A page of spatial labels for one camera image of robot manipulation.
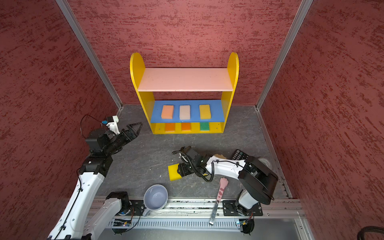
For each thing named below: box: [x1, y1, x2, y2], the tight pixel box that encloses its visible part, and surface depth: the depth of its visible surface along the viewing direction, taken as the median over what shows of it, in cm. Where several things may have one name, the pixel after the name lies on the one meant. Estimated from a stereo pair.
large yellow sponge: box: [199, 104, 212, 120], surface depth 99 cm
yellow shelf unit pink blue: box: [130, 52, 239, 134], surface depth 95 cm
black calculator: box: [231, 149, 249, 160], surface depth 94 cm
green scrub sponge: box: [200, 122, 210, 131], surface depth 108 cm
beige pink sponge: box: [179, 105, 191, 120], surface depth 97 cm
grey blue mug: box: [142, 184, 169, 217], surface depth 76 cm
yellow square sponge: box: [167, 163, 182, 182], surface depth 85 cm
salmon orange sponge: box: [161, 105, 174, 119], surface depth 98 cm
